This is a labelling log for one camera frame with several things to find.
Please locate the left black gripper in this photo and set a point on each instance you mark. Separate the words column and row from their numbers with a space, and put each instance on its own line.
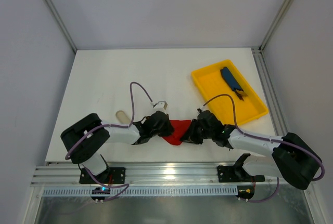
column 164, row 126

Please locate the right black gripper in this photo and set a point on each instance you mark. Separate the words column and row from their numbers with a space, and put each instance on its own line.
column 194, row 131

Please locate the red paper napkin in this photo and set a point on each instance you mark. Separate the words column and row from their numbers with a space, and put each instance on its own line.
column 180, row 128

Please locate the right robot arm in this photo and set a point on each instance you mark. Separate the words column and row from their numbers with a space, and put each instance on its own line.
column 286, row 157

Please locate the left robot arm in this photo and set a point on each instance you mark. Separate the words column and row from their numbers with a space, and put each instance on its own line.
column 83, row 139

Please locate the yellow plastic bin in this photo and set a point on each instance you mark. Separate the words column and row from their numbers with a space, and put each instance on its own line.
column 210, row 83

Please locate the right controller board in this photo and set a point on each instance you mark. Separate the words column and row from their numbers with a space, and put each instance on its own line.
column 245, row 192

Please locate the controller board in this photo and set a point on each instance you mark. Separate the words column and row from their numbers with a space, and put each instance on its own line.
column 100, row 194
column 245, row 192

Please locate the left controller board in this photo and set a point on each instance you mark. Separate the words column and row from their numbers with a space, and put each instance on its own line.
column 100, row 194

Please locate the aluminium mounting rail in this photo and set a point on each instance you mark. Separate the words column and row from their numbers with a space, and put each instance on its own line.
column 138, row 174

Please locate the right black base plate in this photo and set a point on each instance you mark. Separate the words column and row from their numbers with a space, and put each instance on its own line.
column 226, row 173

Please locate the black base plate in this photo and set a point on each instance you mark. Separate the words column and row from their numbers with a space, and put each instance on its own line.
column 111, row 176
column 226, row 173

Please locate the slotted cable duct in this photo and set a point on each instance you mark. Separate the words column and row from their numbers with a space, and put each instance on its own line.
column 133, row 191

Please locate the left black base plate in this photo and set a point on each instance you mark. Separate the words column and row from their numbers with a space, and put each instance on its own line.
column 111, row 176

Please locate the right side aluminium rail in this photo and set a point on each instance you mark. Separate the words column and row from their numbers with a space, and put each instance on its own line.
column 276, row 114

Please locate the left aluminium frame post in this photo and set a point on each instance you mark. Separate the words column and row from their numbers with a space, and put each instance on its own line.
column 56, row 16

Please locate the aluminium frame post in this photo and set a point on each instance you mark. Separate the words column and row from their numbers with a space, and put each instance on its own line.
column 281, row 13
column 56, row 16

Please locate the right aluminium frame post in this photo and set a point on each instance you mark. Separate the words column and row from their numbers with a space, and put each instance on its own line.
column 281, row 13

